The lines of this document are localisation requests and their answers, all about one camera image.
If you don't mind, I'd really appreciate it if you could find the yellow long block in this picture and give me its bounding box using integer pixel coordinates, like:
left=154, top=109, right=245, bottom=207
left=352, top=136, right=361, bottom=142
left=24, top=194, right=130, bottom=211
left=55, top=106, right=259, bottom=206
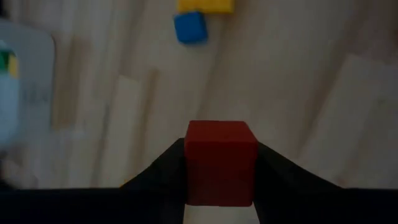
left=176, top=0, right=234, bottom=14

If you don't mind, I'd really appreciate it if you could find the small red block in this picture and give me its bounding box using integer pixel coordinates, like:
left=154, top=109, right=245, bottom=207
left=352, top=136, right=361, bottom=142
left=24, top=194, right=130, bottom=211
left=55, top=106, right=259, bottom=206
left=183, top=120, right=259, bottom=208

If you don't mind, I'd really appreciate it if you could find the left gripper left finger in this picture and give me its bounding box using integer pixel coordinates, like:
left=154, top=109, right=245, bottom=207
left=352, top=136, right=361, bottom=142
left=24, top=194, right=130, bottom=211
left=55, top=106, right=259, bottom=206
left=121, top=138, right=188, bottom=224

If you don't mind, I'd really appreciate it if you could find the small blue block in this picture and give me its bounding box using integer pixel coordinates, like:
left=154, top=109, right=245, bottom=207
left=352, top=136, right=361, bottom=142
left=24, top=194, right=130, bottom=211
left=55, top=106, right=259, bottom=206
left=173, top=11, right=209, bottom=45

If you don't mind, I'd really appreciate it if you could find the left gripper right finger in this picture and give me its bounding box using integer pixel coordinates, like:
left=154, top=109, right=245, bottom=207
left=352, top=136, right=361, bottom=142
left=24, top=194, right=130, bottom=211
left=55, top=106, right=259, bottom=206
left=253, top=141, right=343, bottom=224

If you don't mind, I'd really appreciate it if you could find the white bin with printed label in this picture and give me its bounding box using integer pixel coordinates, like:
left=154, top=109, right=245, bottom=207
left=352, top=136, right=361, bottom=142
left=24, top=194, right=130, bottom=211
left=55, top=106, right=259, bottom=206
left=0, top=18, right=56, bottom=153

